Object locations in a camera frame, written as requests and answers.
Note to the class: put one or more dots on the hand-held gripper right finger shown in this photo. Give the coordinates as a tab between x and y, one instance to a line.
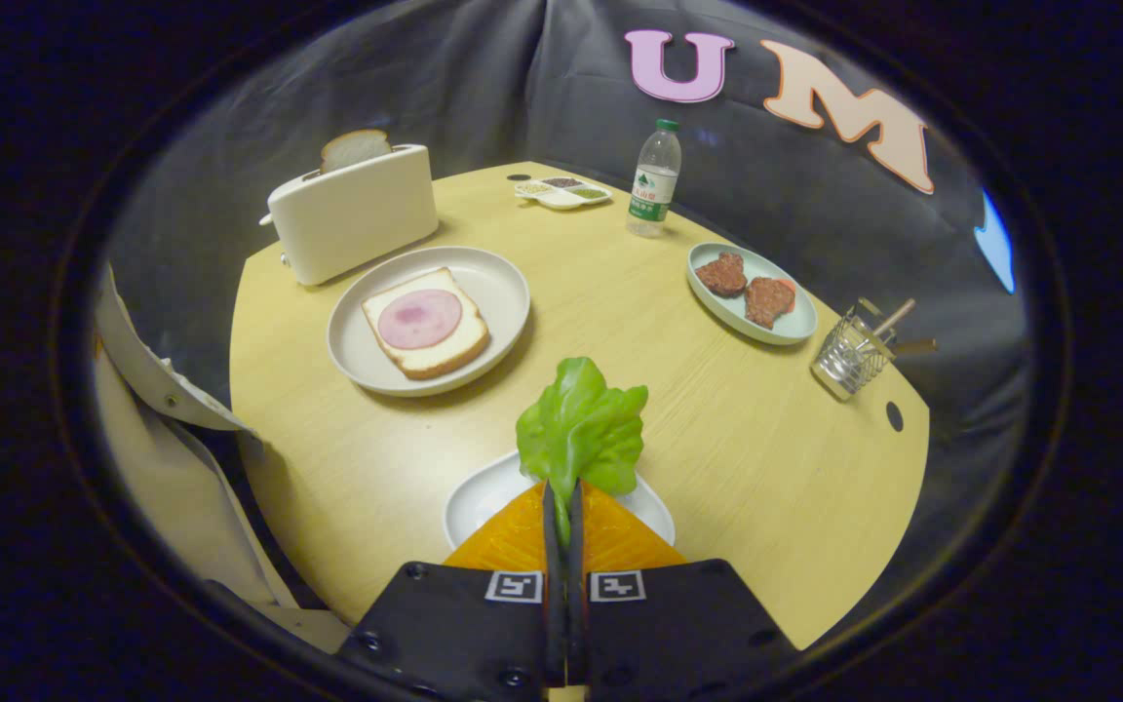
678	624

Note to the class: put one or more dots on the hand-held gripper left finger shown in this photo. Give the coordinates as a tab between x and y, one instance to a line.
454	624

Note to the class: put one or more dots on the green lettuce leaf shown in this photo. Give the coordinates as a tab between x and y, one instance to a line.
581	419

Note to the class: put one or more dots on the toasted bread slice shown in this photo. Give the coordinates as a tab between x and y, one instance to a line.
355	149

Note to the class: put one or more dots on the small white plate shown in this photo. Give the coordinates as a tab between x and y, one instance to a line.
484	497

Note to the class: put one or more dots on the bread slice under ham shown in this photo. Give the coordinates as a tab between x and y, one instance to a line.
454	353

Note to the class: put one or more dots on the clear utensil holder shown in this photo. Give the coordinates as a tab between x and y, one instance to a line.
844	366

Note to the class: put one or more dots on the pink ham slice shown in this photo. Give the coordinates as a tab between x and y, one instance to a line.
420	319

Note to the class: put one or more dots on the pale blue plate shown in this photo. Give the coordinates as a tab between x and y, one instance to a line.
727	312

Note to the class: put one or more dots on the fried meat piece orange edge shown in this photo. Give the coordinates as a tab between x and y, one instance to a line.
768	302

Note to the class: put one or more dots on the beige round plate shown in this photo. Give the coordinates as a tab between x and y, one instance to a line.
498	292

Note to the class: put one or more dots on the brown fried meat piece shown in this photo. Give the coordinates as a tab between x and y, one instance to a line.
721	275

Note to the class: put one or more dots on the dark wooden utensil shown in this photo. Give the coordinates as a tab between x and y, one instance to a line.
915	346

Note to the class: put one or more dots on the light wooden utensil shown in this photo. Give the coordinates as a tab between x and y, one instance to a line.
895	315

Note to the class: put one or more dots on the white toaster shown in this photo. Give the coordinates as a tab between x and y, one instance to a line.
357	219

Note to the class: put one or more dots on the white divided seasoning dish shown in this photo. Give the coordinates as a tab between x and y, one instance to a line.
561	199

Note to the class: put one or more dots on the clear plastic water bottle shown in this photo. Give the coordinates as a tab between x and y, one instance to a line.
654	185

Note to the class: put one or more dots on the black backdrop cloth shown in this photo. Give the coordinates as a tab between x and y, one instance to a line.
484	88

